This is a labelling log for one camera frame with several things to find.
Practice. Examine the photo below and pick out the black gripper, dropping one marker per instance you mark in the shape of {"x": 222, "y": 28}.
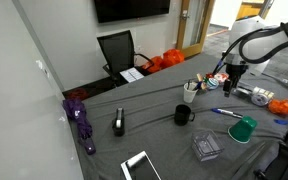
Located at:
{"x": 235, "y": 72}

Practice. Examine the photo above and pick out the green plastic cup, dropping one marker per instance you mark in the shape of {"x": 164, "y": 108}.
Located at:
{"x": 241, "y": 132}

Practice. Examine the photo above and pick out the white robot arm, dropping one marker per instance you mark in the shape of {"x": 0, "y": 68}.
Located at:
{"x": 252, "y": 43}

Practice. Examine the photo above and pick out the white paper cup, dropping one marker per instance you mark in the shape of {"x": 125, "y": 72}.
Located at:
{"x": 189, "y": 92}

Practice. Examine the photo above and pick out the clear tray with snacks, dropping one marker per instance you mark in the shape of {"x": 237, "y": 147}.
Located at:
{"x": 209, "y": 75}

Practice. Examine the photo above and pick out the blue black marker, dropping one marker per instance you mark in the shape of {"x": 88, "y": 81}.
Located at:
{"x": 226, "y": 112}

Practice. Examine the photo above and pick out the orange cloth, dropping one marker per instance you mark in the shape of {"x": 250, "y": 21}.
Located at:
{"x": 278, "y": 106}

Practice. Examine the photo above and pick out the black mug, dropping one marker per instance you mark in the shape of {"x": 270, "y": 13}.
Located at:
{"x": 183, "y": 114}

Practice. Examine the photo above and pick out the grey tablecloth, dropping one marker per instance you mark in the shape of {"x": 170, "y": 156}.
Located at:
{"x": 149, "y": 106}

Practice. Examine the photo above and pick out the orange bags on floor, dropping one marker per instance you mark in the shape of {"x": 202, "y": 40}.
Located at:
{"x": 169, "y": 58}

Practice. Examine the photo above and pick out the clear plastic box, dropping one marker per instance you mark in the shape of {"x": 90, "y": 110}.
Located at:
{"x": 206, "y": 145}

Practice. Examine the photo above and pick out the wooden door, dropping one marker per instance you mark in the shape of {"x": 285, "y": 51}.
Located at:
{"x": 194, "y": 21}

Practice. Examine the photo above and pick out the papers on chair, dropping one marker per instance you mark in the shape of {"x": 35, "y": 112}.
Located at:
{"x": 131, "y": 75}

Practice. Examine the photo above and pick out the black office chair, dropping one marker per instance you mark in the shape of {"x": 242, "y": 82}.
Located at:
{"x": 119, "y": 53}

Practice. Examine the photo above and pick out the black white tablet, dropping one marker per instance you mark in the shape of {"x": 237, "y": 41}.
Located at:
{"x": 139, "y": 167}

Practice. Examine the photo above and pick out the purple folded umbrella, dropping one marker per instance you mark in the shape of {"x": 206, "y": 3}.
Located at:
{"x": 76, "y": 111}

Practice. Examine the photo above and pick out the black wall television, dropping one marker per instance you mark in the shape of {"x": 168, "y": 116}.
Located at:
{"x": 116, "y": 10}

